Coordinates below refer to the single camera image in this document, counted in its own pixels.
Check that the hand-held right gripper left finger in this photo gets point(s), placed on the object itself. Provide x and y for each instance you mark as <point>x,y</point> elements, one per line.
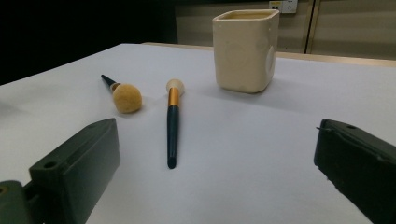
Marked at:
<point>77,168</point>

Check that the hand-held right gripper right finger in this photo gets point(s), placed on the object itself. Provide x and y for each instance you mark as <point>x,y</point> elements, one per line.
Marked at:
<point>361,165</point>

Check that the makeup brush with large round head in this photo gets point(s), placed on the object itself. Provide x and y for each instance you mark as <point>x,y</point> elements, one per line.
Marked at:
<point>127,98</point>

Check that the makeup brush with gold ferrule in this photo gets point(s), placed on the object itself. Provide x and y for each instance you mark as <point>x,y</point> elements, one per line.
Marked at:
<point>172,130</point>

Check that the cream ceramic square cup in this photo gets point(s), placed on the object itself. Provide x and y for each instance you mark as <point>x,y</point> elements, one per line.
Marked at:
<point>243,53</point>

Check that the white table mat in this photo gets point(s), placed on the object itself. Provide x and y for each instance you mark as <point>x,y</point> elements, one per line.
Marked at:
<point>249,140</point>

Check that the brass vertical wall strip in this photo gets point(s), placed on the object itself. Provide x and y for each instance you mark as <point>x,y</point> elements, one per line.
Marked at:
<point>312,25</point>

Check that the white wall socket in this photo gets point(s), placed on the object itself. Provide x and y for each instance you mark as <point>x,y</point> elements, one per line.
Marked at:
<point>285,5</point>

